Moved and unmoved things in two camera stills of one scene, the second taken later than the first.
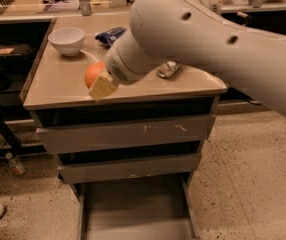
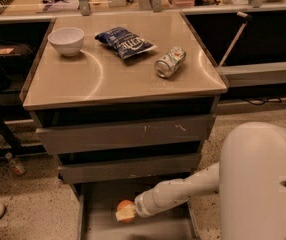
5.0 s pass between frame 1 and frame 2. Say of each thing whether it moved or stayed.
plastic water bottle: stayed
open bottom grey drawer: stayed
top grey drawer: stayed
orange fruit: moved
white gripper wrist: moved
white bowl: stayed
